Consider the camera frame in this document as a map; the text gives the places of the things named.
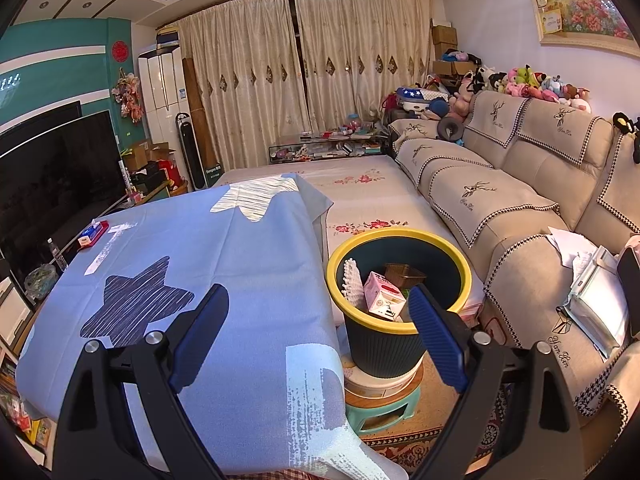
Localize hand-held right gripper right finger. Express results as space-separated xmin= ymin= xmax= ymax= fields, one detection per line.
xmin=407 ymin=282 xmax=583 ymax=480

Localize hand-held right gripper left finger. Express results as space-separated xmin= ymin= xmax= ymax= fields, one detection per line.
xmin=52 ymin=282 xmax=231 ymax=480

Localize dark green bin yellow rim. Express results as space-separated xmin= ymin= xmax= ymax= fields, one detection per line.
xmin=326 ymin=228 xmax=472 ymax=379

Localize pink milk carton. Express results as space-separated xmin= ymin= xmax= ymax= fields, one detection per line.
xmin=363 ymin=270 xmax=407 ymax=322

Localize brown plastic basket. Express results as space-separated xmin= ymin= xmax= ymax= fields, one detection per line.
xmin=383 ymin=261 xmax=427 ymax=287

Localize printed cardboard box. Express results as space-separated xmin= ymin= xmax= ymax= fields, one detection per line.
xmin=479 ymin=304 xmax=522 ymax=347

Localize white round tin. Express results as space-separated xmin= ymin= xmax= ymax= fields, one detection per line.
xmin=343 ymin=354 xmax=426 ymax=399

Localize blue star-print tablecloth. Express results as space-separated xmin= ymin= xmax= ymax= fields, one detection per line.
xmin=15 ymin=172 xmax=412 ymax=480

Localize teal plastic stool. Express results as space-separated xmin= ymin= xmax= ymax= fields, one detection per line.
xmin=344 ymin=385 xmax=427 ymax=437

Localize blue tissue pack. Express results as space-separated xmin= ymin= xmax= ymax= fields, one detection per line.
xmin=77 ymin=224 xmax=104 ymax=249

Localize loose white papers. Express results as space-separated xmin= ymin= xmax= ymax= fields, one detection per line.
xmin=546 ymin=226 xmax=599 ymax=272

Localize clear water bottle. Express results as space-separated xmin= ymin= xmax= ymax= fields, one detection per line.
xmin=47 ymin=238 xmax=69 ymax=272

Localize red bag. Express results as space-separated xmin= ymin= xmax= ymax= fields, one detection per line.
xmin=157 ymin=158 xmax=184 ymax=189

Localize beige sofa with covers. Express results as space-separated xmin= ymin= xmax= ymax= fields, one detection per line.
xmin=386 ymin=89 xmax=640 ymax=463

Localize clear plastic bag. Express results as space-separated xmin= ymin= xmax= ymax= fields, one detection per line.
xmin=23 ymin=262 xmax=59 ymax=302

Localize floral bed sheet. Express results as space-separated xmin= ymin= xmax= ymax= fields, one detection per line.
xmin=214 ymin=154 xmax=487 ymax=312

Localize red plaid cloth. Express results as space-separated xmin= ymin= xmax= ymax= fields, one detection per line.
xmin=270 ymin=465 xmax=352 ymax=480

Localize grey tower fan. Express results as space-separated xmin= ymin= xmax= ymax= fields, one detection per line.
xmin=174 ymin=111 xmax=209 ymax=192

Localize white drawer unit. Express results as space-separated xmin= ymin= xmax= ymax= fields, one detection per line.
xmin=0 ymin=274 xmax=37 ymax=352

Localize open cardboard boxes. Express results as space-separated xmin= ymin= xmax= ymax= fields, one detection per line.
xmin=122 ymin=139 xmax=174 ymax=172

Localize bookshelf with books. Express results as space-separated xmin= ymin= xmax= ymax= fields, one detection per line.
xmin=0 ymin=349 xmax=57 ymax=453

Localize black bag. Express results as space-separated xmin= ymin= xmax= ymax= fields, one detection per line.
xmin=615 ymin=246 xmax=640 ymax=339

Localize large black television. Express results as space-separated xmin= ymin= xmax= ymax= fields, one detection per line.
xmin=0 ymin=109 xmax=127 ymax=282

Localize grey neck pillow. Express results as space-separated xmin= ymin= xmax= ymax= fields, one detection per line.
xmin=436 ymin=109 xmax=467 ymax=143

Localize cluttered glass coffee table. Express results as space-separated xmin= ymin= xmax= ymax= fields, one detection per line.
xmin=268 ymin=129 xmax=392 ymax=164

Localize white standing air conditioner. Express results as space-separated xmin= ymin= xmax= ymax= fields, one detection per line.
xmin=138 ymin=44 xmax=194 ymax=182

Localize blue star plush pillow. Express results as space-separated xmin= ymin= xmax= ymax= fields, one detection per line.
xmin=394 ymin=86 xmax=452 ymax=112

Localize hanging artificial flowers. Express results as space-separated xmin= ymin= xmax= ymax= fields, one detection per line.
xmin=110 ymin=72 xmax=144 ymax=124

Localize beige embroidered curtain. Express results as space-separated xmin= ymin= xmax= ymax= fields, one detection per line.
xmin=292 ymin=0 xmax=437 ymax=134
xmin=171 ymin=0 xmax=314 ymax=172

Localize row of plush toys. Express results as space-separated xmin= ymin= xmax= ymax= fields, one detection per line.
xmin=456 ymin=62 xmax=594 ymax=114

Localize black plush toy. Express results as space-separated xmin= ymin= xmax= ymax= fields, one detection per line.
xmin=612 ymin=111 xmax=640 ymax=164

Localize stack of cardboard boxes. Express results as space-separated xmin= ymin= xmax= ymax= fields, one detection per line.
xmin=430 ymin=24 xmax=461 ymax=77

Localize framed floral picture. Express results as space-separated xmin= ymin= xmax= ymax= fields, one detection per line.
xmin=519 ymin=0 xmax=637 ymax=57

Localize black wall television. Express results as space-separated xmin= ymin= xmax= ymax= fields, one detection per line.
xmin=0 ymin=100 xmax=84 ymax=137

